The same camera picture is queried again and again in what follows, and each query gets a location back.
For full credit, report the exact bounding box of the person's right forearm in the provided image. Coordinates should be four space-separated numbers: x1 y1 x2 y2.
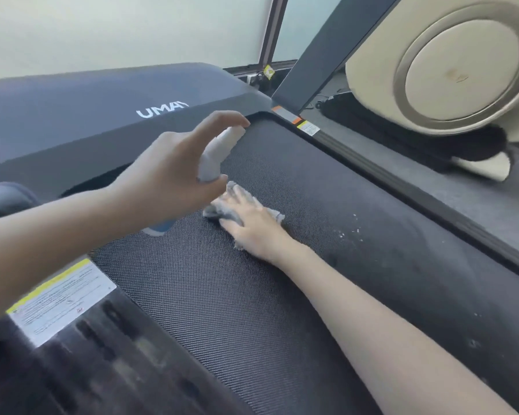
274 239 519 415

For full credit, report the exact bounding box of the white blue spray bottle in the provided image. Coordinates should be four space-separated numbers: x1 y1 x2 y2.
142 124 247 237

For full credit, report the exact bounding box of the grey fluffy cloth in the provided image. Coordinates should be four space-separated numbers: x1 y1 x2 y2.
202 181 286 251

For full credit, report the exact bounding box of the person's left forearm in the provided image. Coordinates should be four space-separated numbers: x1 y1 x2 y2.
0 187 137 329

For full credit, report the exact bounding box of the dark grey treadmill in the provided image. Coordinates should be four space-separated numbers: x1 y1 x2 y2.
0 0 519 415

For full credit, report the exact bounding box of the person's left hand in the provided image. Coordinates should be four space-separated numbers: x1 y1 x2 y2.
108 111 251 232

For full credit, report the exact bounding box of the beige brown massage chair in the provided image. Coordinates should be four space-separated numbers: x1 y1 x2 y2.
318 0 519 183

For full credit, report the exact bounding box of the person's right hand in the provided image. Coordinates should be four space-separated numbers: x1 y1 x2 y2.
218 183 299 266

